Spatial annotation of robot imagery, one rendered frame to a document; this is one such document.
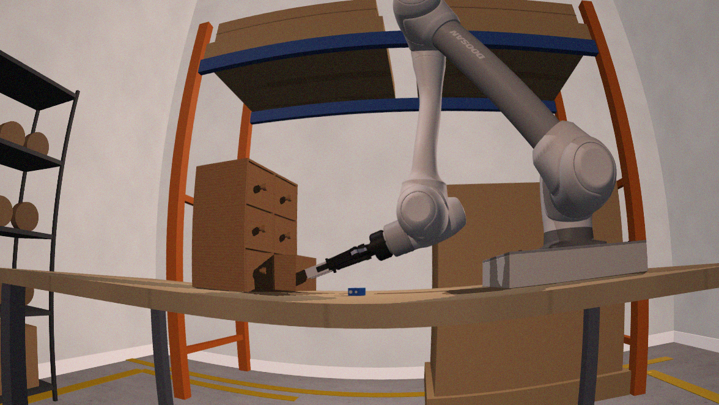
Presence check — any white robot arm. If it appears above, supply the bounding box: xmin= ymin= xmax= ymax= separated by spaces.
xmin=383 ymin=0 xmax=617 ymax=257

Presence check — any brown wooden chest of drawers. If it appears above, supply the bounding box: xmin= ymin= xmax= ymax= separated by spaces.
xmin=192 ymin=158 xmax=298 ymax=292

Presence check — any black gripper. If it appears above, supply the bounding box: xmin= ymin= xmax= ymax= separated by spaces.
xmin=305 ymin=230 xmax=393 ymax=279

